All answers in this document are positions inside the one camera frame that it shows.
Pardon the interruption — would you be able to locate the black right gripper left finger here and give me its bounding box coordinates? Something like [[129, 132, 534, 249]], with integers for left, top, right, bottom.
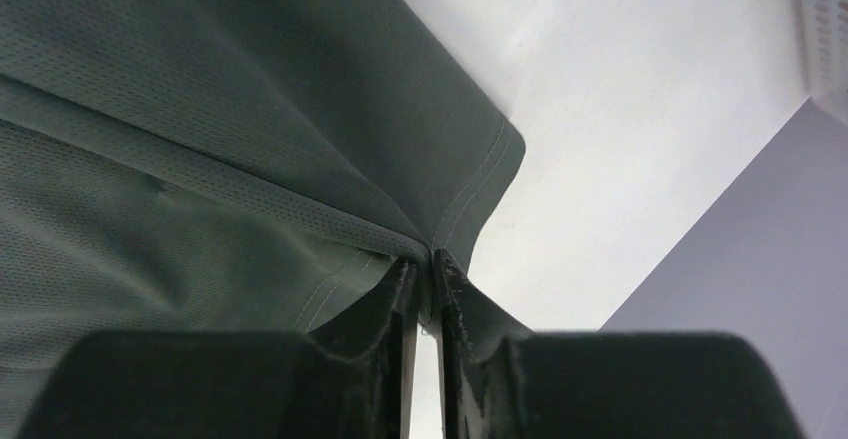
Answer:
[[19, 259, 417, 438]]

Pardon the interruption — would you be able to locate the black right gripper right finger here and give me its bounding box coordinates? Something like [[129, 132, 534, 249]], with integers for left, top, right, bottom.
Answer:
[[433, 250, 803, 438]]

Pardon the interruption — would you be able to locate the grey t-shirt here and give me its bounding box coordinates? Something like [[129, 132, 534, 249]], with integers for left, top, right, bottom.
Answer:
[[1, 0, 525, 438]]

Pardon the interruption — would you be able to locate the white plastic laundry basket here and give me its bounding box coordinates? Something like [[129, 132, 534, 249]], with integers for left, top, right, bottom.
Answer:
[[800, 0, 847, 123]]

